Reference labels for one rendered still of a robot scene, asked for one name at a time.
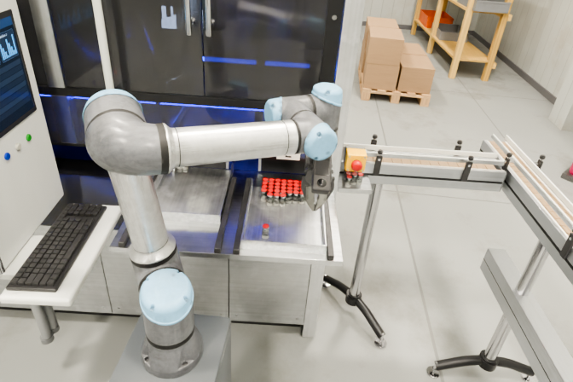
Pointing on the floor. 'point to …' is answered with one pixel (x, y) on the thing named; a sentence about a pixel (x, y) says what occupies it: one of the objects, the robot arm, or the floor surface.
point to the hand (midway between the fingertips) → (315, 208)
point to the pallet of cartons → (393, 64)
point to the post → (344, 74)
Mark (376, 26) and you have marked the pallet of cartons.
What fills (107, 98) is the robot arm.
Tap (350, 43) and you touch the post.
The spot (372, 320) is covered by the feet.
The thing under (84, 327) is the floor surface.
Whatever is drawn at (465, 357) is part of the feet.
